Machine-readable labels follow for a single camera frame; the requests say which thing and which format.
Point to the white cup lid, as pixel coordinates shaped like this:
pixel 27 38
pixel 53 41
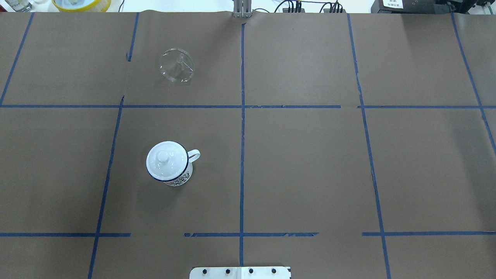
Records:
pixel 166 161

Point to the white enamel cup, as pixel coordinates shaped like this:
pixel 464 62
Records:
pixel 193 155

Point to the black computer box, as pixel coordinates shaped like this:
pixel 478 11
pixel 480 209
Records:
pixel 409 7

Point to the yellow tape roll with bowl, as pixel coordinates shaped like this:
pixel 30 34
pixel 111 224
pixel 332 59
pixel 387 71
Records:
pixel 82 5

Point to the clear black cap bottle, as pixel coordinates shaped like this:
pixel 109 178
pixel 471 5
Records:
pixel 19 5

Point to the aluminium frame post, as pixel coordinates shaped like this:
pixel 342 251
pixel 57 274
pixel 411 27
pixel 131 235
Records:
pixel 242 8

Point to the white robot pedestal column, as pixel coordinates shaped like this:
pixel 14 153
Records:
pixel 256 272

